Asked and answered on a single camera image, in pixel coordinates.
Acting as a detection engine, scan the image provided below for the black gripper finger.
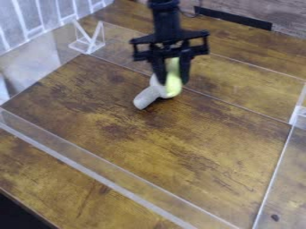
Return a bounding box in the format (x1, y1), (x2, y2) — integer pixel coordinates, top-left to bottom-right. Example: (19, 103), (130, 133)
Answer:
(179, 55), (191, 84)
(151, 56), (167, 85)

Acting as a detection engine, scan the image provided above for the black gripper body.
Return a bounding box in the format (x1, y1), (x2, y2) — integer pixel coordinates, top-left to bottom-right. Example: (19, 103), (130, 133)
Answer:
(130, 30), (210, 62)

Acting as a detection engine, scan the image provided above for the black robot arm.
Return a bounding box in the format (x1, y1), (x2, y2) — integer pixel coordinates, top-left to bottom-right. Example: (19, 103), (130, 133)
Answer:
(130, 0), (210, 85)

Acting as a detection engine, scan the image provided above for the white red toy mushroom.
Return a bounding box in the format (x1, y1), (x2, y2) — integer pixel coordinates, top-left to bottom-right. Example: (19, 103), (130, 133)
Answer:
(132, 75), (170, 110)

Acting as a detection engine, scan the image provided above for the clear acrylic front barrier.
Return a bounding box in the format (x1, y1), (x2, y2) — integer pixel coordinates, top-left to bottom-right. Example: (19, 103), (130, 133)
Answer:
(0, 108), (239, 229)

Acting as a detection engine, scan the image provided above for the clear acrylic barrier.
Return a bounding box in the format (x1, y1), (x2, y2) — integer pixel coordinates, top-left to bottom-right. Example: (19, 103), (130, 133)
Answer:
(0, 108), (239, 229)
(252, 84), (306, 229)

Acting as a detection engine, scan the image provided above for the clear acrylic right barrier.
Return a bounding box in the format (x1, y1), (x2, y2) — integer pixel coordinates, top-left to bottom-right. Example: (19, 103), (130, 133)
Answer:
(252, 84), (306, 229)

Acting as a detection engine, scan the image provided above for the clear acrylic triangle bracket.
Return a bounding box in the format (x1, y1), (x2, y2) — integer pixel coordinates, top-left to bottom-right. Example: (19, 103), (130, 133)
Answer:
(68, 21), (106, 55)

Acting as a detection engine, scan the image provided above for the black wall strip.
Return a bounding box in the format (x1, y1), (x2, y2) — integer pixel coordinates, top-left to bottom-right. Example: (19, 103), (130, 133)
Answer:
(194, 6), (273, 30)

